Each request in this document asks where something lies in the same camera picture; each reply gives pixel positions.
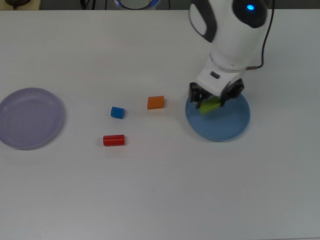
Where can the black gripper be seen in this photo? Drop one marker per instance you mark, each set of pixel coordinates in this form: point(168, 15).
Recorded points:
point(228, 91)

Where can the green rectangular block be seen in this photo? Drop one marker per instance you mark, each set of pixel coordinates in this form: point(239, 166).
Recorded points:
point(208, 107)

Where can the orange rectangular block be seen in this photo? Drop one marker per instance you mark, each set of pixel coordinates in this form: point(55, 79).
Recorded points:
point(155, 102)

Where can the red cylinder block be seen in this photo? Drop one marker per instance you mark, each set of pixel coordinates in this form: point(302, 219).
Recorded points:
point(113, 140)

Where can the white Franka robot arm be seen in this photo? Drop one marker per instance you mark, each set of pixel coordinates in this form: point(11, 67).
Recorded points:
point(232, 42)

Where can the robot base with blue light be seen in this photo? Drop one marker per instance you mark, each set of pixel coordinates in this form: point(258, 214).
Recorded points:
point(136, 4)

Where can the blue plate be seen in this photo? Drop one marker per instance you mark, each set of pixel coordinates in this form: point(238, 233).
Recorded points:
point(220, 127)

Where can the small blue block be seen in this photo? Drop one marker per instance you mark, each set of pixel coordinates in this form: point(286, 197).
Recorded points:
point(117, 112)

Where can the purple plate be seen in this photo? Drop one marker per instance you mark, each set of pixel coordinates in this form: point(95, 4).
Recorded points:
point(31, 118)

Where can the black round object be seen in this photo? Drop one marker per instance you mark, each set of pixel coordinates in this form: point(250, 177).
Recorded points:
point(17, 2)

